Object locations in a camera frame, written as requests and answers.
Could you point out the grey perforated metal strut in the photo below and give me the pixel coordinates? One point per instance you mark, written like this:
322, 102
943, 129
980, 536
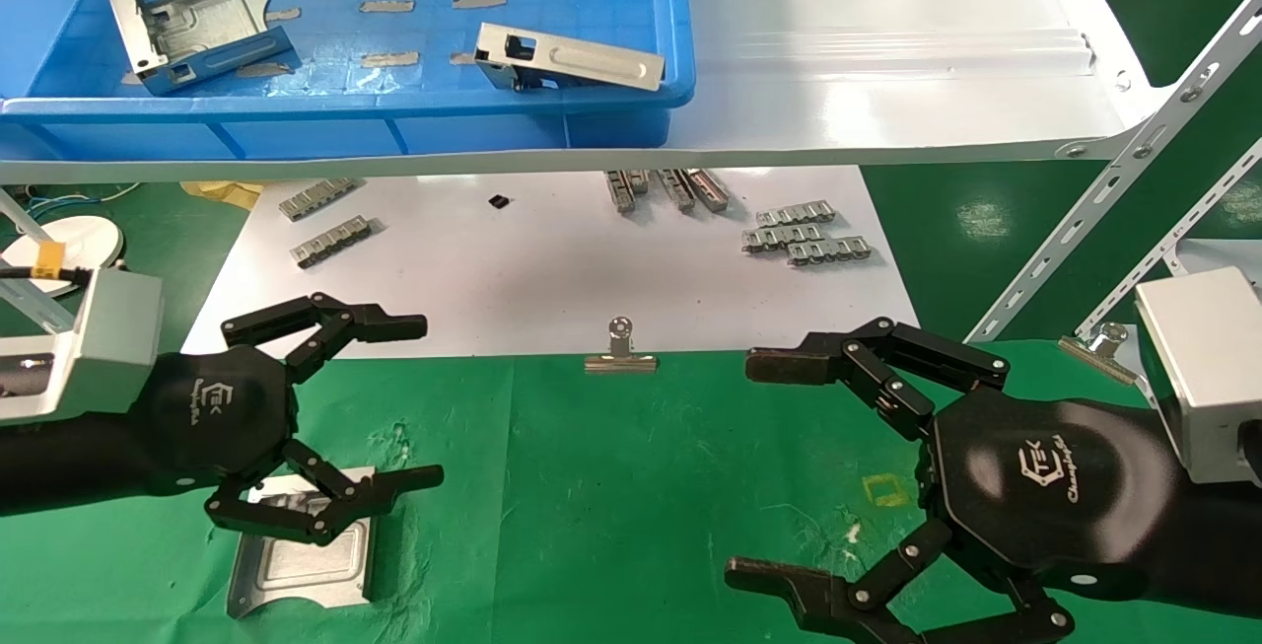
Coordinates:
30, 304

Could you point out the white round lamp stand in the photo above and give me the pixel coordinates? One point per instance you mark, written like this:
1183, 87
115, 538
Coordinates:
89, 240

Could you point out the white flat panel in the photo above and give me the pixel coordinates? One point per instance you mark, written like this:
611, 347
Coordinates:
1218, 254

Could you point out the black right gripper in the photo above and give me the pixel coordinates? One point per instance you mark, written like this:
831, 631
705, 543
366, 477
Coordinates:
1045, 486

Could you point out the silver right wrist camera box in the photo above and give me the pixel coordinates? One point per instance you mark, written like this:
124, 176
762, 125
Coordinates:
1208, 368

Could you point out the grey sheet metal bracket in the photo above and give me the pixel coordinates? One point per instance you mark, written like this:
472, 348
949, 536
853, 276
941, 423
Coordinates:
592, 62
202, 18
296, 565

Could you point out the silver binder clip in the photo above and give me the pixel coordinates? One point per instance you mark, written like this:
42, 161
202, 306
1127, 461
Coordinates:
620, 360
1099, 348

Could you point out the white perforated metal strut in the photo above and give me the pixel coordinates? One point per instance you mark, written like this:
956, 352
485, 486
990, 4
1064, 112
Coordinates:
1114, 171
1183, 235

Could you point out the white paper sheet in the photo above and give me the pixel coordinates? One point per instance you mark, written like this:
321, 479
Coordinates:
552, 279

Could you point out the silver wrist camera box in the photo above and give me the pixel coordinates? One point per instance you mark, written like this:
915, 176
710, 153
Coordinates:
113, 343
1208, 368

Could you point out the yellow crumpled bag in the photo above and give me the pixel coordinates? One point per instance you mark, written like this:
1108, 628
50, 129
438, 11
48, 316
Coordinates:
222, 192

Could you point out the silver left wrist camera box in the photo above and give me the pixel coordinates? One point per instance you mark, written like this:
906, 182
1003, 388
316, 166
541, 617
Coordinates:
113, 343

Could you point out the white shelf board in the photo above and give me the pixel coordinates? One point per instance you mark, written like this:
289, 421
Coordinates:
868, 62

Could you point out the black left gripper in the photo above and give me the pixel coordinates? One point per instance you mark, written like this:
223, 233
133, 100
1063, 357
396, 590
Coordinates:
222, 417

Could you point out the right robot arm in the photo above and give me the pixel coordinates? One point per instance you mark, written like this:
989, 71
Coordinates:
1223, 545

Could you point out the blue plastic bin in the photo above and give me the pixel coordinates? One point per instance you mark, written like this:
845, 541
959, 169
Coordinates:
394, 116

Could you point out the green cloth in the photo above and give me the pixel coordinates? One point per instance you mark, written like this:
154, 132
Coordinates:
592, 486

